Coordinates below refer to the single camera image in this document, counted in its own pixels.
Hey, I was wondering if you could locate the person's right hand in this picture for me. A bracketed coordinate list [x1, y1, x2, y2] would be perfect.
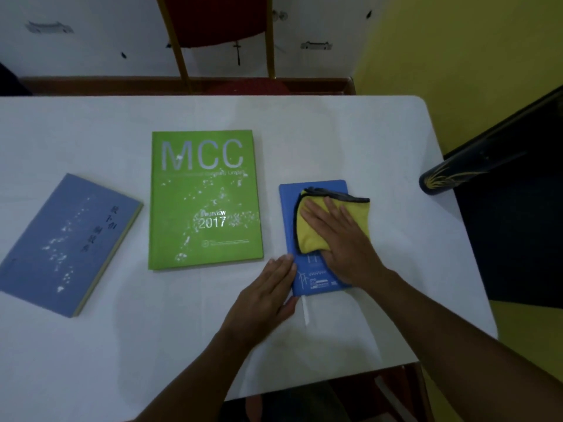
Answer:
[299, 195, 391, 291]

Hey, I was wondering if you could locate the person's left hand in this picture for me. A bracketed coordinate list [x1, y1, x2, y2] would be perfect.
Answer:
[218, 254, 301, 348]

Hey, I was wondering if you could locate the yellow cleaning cloth dark trim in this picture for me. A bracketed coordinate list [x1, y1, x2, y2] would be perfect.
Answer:
[294, 186, 371, 256]

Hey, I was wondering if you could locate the small blue notebook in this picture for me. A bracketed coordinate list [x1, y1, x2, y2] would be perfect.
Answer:
[279, 179, 353, 298]

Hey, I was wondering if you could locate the person's right forearm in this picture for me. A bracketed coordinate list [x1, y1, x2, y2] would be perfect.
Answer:
[364, 268, 563, 422]

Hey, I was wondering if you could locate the person's left forearm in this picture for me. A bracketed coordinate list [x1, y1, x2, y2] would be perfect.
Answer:
[127, 323, 261, 422]

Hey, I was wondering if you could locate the large green book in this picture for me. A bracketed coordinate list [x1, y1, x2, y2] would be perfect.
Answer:
[148, 130, 264, 272]

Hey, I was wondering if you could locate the reddish brown table leg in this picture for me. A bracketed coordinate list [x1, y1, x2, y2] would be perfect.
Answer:
[373, 364, 437, 422]

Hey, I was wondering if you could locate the black cylinder with gold pattern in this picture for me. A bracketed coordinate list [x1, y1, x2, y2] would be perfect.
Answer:
[418, 85, 563, 198]

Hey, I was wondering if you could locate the dark blue fabric seat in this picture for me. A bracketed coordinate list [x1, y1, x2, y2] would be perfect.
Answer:
[443, 140, 563, 311]

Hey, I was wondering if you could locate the grey-blue paperback book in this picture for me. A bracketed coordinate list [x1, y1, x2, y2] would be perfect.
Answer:
[0, 173, 144, 319]

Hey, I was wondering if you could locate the brown wooden ledge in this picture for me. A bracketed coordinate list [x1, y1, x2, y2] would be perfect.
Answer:
[19, 76, 358, 96]

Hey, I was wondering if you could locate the red chair with wooden frame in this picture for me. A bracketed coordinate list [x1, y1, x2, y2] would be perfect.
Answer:
[155, 0, 292, 96]

